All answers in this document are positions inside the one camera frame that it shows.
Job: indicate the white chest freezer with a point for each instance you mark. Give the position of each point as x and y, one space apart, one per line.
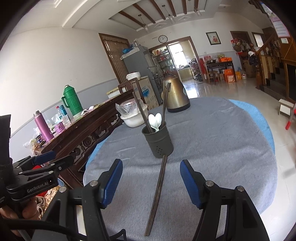
142 88

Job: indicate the dark grey utensil holder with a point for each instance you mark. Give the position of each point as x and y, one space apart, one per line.
159 142

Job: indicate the white spoon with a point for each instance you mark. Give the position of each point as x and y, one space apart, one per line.
153 122
158 117

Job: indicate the green thermos jug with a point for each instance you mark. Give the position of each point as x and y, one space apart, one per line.
71 100

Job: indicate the dark wooden side table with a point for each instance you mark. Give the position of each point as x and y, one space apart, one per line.
214 69

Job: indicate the gold electric kettle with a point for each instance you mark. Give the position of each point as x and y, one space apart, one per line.
178 99

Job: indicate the red plastic chair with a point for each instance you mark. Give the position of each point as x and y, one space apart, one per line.
292 114

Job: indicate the round wall clock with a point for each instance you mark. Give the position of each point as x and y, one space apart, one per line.
163 39

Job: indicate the white bowl with plastic bag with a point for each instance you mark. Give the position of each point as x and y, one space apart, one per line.
130 113

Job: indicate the white spoon left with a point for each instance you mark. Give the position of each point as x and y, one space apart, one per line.
153 122

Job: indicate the white spoon right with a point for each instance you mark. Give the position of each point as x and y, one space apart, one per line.
158 117

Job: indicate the dark carved wooden bench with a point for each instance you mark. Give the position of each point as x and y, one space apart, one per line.
81 137

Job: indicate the small white step stool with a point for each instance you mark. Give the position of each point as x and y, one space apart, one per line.
285 107

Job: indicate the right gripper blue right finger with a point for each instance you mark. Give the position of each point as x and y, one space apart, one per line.
206 196

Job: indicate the grey refrigerator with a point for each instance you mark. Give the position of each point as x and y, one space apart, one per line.
139 59

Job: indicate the purple thermos bottle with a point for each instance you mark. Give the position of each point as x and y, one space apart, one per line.
42 126

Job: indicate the blue table cloth underneath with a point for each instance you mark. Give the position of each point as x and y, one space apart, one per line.
258 118

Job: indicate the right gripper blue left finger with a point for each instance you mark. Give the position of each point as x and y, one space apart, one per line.
97 195

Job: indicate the framed flower picture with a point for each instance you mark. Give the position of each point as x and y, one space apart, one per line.
213 38

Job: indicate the grey table cloth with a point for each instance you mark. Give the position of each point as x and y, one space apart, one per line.
219 139

